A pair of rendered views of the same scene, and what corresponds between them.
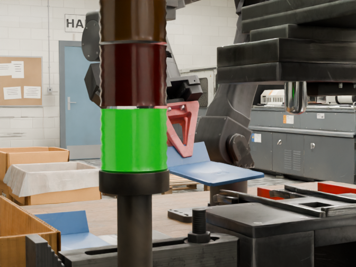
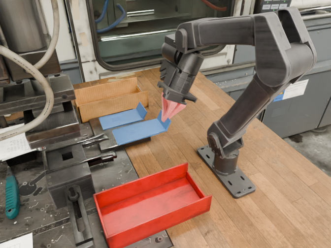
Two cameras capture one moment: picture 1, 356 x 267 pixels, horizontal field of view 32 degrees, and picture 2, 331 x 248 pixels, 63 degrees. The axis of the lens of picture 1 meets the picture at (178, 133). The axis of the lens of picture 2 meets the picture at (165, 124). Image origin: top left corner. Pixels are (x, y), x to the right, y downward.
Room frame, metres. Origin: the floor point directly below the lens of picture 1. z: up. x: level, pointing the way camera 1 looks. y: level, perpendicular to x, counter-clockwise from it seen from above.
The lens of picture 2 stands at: (0.89, -0.62, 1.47)
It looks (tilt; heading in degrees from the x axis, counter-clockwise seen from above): 38 degrees down; 93
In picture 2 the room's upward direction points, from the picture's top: straight up
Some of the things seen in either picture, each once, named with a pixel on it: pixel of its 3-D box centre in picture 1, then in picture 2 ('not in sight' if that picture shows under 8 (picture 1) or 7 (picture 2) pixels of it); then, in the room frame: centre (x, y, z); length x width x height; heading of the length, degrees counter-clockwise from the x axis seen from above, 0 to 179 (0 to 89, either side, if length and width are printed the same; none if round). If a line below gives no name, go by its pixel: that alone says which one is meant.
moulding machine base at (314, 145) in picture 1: (263, 138); not in sight; (9.88, -1.36, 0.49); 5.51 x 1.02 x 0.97; 24
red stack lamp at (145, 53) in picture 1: (133, 76); not in sight; (0.35, 0.02, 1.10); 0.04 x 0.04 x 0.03
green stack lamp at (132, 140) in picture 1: (133, 138); not in sight; (0.35, 0.02, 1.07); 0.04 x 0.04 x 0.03
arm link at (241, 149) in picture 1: (225, 151); (225, 139); (1.02, -0.08, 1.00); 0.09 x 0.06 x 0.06; 39
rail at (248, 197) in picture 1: (277, 213); (69, 147); (0.60, -0.10, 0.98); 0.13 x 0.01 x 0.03; 28
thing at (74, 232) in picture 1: (76, 235); (122, 115); (0.71, 0.12, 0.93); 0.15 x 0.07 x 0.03; 27
